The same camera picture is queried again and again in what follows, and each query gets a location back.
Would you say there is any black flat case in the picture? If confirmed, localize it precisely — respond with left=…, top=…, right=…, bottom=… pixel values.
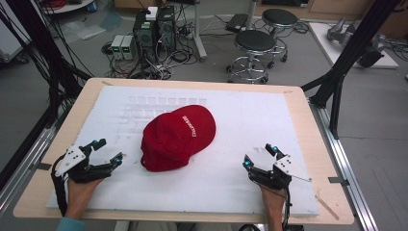
left=224, top=13, right=250, bottom=34

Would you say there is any black metal frame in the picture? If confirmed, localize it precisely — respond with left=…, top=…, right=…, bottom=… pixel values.
left=300, top=0, right=403, bottom=141

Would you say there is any computer tower with cables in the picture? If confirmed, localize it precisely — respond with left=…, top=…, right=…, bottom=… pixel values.
left=101, top=18, right=200, bottom=81

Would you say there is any thin wooden stick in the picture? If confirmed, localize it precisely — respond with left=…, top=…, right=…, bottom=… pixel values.
left=315, top=192, right=341, bottom=221

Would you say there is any grey metal post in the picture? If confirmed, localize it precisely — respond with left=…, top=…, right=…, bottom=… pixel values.
left=191, top=0, right=209, bottom=63

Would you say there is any black computer tower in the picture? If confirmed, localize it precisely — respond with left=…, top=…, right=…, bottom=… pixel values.
left=156, top=5, right=178, bottom=55
left=132, top=11, right=159, bottom=64

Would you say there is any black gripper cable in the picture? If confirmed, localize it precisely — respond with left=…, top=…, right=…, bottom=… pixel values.
left=50, top=153, right=69, bottom=217
left=281, top=184, right=293, bottom=231

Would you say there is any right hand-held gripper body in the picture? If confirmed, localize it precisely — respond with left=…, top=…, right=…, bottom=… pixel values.
left=250, top=155, right=313, bottom=192

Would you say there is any white box on tower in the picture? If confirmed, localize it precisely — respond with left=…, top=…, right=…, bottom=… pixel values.
left=145, top=6, right=160, bottom=22

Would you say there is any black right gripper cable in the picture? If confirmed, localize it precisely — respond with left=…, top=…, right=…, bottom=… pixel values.
left=281, top=184, right=293, bottom=231

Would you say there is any person's left hand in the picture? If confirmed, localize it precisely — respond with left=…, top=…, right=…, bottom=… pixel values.
left=64, top=178, right=104, bottom=221

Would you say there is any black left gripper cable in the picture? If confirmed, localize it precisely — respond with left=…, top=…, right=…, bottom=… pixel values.
left=50, top=153, right=69, bottom=217

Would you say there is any black round stool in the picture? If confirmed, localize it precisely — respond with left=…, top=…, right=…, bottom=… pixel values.
left=261, top=8, right=299, bottom=70
left=225, top=29, right=279, bottom=86

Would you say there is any grey tape strip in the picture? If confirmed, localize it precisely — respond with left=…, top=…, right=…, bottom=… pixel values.
left=31, top=162, right=53, bottom=171
left=327, top=175, right=350, bottom=188

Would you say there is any aluminium rail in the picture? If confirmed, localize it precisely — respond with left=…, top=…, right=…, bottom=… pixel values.
left=308, top=101, right=380, bottom=231
left=0, top=124, right=63, bottom=211

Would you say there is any wooden table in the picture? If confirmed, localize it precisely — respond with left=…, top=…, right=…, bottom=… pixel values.
left=13, top=77, right=356, bottom=226

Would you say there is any white round table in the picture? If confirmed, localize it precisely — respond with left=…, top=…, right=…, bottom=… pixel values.
left=40, top=0, right=96, bottom=15

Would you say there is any black frame with cables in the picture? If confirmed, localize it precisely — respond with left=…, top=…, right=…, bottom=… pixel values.
left=0, top=0, right=94, bottom=130

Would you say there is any person's right hand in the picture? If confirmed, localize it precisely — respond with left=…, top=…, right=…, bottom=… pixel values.
left=259, top=186, right=288, bottom=223

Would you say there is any white floor board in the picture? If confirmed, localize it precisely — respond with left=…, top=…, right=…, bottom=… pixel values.
left=308, top=21, right=400, bottom=69

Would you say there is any white foam mat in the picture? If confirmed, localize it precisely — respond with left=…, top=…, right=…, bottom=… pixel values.
left=45, top=84, right=320, bottom=217

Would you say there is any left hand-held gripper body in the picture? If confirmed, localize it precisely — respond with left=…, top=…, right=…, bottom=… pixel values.
left=53, top=143, right=115, bottom=185

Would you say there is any red baseball cap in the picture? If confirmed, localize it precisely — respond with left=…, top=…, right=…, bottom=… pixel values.
left=140, top=104, right=217, bottom=173

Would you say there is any white power supply unit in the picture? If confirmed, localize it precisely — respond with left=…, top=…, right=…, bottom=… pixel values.
left=121, top=35, right=138, bottom=62
left=111, top=34, right=125, bottom=61

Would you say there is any white cabinet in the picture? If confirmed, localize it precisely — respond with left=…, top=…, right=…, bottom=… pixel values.
left=0, top=17, right=32, bottom=64

